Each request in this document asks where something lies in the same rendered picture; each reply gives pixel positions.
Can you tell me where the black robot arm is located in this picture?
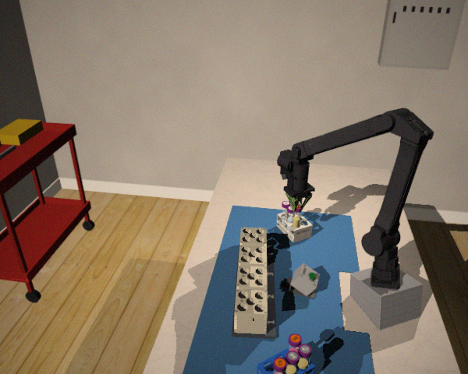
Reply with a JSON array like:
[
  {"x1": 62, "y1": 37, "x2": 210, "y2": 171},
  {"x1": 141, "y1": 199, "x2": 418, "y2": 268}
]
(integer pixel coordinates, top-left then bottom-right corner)
[{"x1": 277, "y1": 108, "x2": 434, "y2": 289}]

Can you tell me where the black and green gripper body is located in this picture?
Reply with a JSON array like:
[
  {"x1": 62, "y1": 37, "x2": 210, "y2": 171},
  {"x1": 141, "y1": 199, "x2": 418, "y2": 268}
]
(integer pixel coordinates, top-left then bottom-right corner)
[{"x1": 283, "y1": 175, "x2": 315, "y2": 199}]

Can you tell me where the blue sample rack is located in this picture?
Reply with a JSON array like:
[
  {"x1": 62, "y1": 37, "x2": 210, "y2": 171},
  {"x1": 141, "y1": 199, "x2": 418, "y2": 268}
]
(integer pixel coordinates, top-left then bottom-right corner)
[{"x1": 257, "y1": 348, "x2": 315, "y2": 374}]

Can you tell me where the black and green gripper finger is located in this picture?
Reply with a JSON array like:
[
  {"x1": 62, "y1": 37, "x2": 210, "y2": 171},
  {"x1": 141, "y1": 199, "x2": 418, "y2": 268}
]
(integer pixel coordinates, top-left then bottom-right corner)
[
  {"x1": 285, "y1": 193, "x2": 300, "y2": 212},
  {"x1": 299, "y1": 196, "x2": 312, "y2": 209}
]

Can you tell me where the white tube rack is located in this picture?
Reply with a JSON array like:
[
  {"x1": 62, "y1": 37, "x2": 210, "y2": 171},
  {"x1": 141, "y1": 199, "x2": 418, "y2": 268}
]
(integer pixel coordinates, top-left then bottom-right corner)
[{"x1": 277, "y1": 213, "x2": 313, "y2": 243}]

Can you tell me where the blue bench mat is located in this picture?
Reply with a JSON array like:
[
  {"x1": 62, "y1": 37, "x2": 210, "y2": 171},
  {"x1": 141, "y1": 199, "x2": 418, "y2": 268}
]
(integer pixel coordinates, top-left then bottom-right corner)
[{"x1": 183, "y1": 205, "x2": 374, "y2": 374}]

